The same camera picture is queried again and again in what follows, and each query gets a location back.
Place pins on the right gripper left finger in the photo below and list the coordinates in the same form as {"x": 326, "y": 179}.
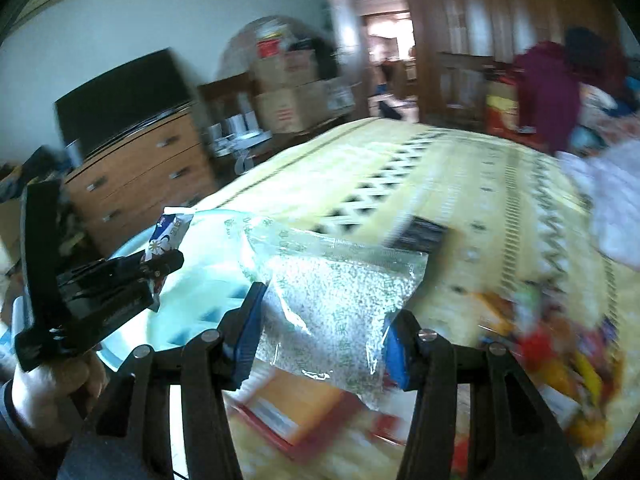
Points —
{"x": 216, "y": 361}

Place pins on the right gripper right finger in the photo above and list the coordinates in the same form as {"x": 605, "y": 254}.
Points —
{"x": 419, "y": 359}

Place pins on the clear speckled snack bag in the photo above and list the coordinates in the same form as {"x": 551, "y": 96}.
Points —
{"x": 325, "y": 308}

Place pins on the blue white snack packet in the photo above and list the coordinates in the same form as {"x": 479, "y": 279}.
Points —
{"x": 167, "y": 239}

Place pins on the left hand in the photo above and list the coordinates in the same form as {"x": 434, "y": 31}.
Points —
{"x": 42, "y": 397}

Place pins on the light blue plastic basket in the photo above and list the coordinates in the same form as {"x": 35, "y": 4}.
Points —
{"x": 220, "y": 264}

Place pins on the red orange gift box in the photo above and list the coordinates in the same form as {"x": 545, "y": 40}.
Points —
{"x": 299, "y": 416}

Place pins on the black rectangular box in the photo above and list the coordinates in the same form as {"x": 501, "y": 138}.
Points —
{"x": 419, "y": 235}

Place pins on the wooden drawer dresser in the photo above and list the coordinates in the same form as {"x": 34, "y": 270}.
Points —
{"x": 122, "y": 190}

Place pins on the yellow patterned bed cover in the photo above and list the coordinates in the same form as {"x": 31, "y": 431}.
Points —
{"x": 490, "y": 214}

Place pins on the black flat television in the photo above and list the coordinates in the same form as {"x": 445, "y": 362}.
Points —
{"x": 121, "y": 100}

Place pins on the white fluffy blanket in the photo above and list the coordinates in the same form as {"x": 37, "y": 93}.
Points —
{"x": 610, "y": 183}

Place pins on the maroon hanging clothes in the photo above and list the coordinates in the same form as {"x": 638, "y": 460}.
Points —
{"x": 548, "y": 94}

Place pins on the stacked cardboard boxes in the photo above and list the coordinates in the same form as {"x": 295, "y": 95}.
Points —
{"x": 298, "y": 82}

